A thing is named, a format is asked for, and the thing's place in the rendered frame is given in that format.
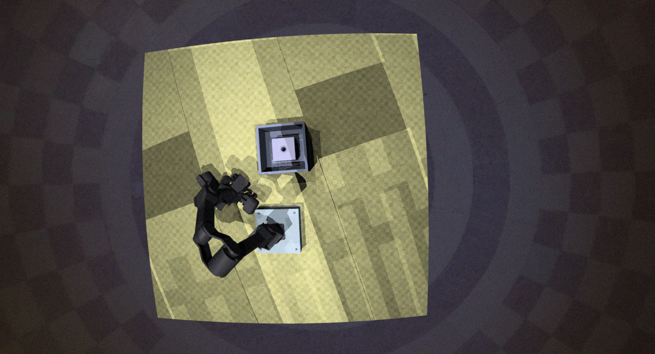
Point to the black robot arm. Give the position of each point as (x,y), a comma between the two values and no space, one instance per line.
(231,253)

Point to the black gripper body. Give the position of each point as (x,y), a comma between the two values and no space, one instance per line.
(250,203)

